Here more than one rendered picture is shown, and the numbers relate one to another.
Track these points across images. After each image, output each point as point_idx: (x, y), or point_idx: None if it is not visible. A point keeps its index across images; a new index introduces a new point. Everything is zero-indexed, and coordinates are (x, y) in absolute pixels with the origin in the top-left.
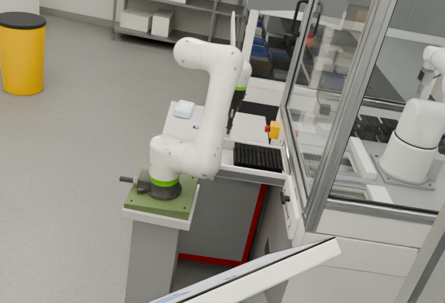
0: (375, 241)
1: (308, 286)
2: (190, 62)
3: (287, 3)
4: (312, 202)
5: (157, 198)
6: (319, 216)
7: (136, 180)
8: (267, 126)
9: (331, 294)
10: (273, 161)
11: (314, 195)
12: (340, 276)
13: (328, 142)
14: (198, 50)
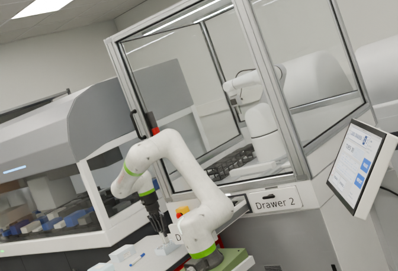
0: (331, 162)
1: (334, 222)
2: (153, 155)
3: (99, 140)
4: (298, 160)
5: (218, 263)
6: (308, 163)
7: (192, 268)
8: (179, 213)
9: (343, 218)
10: None
11: (296, 154)
12: (338, 201)
13: (276, 119)
14: (153, 143)
